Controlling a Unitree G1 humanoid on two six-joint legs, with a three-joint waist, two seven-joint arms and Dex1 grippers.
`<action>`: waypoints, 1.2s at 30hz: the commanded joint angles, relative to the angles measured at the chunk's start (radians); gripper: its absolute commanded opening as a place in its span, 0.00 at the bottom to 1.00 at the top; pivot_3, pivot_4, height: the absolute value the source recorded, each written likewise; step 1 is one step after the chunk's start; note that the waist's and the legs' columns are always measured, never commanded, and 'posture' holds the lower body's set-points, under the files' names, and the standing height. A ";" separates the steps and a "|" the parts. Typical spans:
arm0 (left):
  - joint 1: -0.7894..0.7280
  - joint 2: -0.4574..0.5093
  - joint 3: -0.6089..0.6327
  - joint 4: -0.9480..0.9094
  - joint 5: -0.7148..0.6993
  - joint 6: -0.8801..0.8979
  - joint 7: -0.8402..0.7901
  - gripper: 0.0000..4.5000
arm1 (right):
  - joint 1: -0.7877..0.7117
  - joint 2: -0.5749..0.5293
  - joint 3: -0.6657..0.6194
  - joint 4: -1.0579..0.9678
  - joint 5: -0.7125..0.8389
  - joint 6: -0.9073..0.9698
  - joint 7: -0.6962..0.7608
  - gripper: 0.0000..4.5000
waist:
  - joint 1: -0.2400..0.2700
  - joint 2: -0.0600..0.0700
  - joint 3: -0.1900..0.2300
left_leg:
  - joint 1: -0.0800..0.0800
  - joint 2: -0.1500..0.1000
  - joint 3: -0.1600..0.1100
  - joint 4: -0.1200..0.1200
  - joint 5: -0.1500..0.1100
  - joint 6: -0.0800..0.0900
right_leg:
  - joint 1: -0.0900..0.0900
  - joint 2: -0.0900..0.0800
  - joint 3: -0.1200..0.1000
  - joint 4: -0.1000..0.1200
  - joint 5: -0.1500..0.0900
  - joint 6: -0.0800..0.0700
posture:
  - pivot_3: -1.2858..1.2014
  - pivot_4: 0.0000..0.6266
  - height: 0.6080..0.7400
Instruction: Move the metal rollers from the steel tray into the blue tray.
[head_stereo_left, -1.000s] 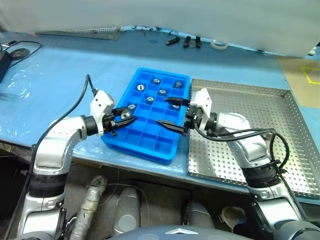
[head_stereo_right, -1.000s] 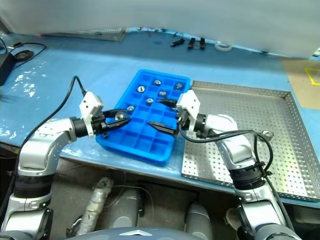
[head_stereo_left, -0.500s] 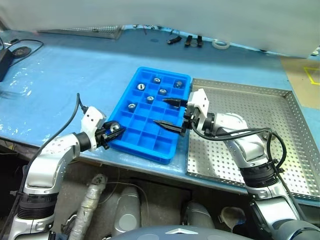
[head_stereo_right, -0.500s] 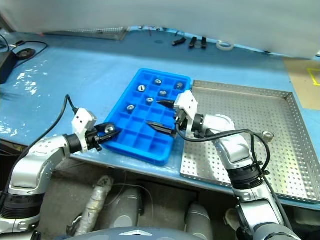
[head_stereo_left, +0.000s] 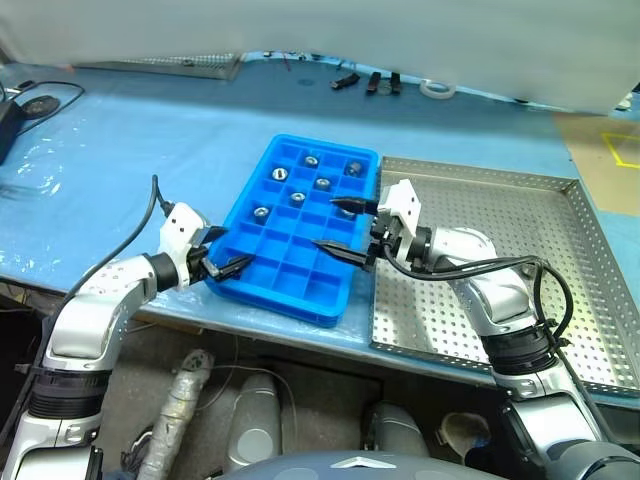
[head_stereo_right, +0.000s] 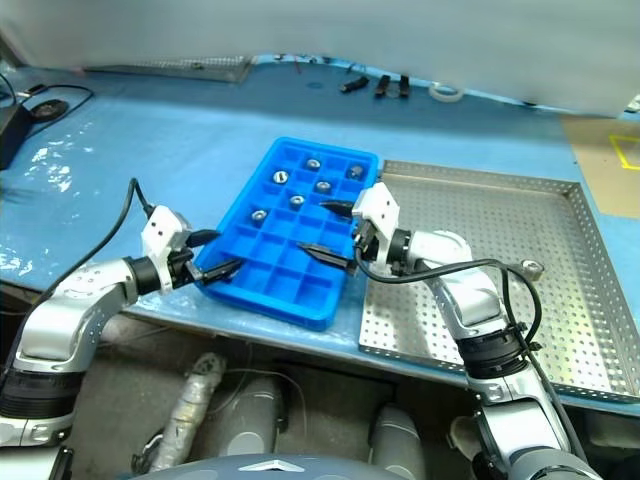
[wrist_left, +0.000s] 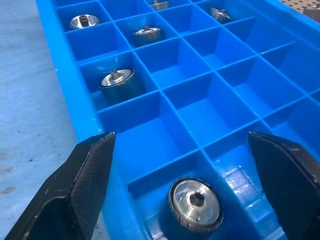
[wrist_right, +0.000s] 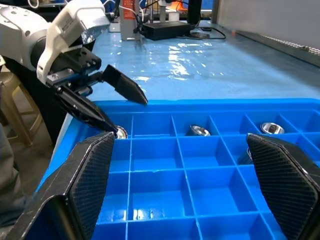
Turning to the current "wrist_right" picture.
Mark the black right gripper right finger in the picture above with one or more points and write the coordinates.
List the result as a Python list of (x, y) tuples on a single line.
[(282, 180)]

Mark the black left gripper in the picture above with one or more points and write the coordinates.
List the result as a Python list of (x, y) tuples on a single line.
[(77, 62)]

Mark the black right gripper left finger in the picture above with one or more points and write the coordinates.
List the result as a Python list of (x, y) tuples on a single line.
[(85, 180)]

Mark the shiny metal roller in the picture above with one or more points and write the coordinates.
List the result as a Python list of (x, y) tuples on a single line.
[(272, 128), (198, 130), (122, 132)]

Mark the blue compartment tray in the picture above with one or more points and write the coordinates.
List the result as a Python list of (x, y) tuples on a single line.
[(155, 155)]

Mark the grey trouser leg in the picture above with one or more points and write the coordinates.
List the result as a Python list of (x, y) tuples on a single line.
[(8, 180)]

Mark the grey box with orange label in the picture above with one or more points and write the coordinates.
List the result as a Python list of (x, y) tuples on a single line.
[(128, 20)]

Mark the beige plastic stool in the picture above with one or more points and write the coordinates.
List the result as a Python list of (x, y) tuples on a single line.
[(17, 100)]

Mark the black power adapter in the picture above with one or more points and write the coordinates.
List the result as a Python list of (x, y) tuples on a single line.
[(166, 29)]

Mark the small white cup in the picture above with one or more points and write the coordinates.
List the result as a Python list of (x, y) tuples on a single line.
[(173, 16)]

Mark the black monitor stand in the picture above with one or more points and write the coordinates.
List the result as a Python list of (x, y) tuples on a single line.
[(194, 11)]

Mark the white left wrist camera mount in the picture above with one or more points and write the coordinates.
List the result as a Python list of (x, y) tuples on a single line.
[(75, 17)]

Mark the aluminium frame rail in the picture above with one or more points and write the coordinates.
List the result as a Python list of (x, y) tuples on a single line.
[(280, 46)]

